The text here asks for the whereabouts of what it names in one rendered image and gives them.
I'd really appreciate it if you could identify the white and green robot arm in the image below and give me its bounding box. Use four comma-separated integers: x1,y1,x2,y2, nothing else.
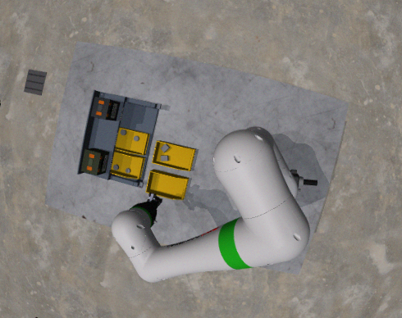
112,126,317,283

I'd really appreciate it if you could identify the dark blue-grey metal shelf rack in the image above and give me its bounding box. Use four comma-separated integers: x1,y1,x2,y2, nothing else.
77,90,161,188

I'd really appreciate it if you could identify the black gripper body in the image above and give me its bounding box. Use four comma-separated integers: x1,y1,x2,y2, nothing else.
142,199,157,216

